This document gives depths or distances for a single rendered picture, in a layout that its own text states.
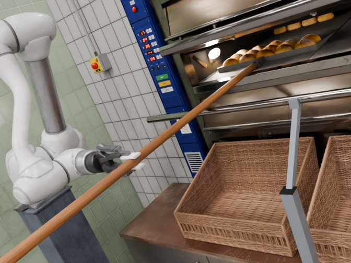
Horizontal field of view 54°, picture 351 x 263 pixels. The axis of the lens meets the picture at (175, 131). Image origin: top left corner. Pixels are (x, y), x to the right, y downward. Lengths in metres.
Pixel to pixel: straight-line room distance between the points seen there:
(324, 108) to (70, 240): 1.32
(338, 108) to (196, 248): 0.86
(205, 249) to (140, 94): 1.02
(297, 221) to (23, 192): 0.87
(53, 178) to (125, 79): 1.10
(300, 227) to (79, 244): 1.10
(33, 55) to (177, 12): 0.72
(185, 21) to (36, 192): 1.05
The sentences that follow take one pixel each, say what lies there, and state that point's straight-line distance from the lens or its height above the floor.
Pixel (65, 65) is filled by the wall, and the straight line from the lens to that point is 2.47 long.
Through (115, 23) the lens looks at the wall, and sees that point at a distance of 2.09.
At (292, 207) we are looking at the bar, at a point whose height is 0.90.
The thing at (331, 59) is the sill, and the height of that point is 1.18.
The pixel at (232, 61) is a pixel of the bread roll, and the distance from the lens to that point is 1.94.
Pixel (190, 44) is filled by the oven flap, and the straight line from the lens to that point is 1.60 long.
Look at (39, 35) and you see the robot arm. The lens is 1.52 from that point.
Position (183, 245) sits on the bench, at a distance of 1.71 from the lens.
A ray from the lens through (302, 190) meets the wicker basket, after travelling 1.52.
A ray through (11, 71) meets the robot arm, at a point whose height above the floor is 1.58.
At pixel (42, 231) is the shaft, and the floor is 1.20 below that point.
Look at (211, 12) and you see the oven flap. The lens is 1.67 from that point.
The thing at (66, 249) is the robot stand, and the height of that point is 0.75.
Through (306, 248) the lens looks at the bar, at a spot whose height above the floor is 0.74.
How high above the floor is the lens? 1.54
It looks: 17 degrees down
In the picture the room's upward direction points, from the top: 22 degrees counter-clockwise
